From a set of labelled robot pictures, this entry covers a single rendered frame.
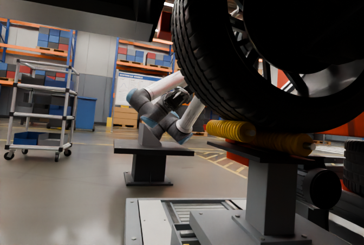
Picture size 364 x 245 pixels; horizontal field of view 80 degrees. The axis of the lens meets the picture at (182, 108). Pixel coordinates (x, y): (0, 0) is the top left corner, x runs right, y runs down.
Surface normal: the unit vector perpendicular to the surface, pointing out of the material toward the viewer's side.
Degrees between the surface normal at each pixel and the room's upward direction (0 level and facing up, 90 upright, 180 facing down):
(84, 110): 90
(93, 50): 90
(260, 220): 90
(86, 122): 90
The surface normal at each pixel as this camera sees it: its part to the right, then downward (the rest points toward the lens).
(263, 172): -0.97, -0.10
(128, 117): 0.28, -0.03
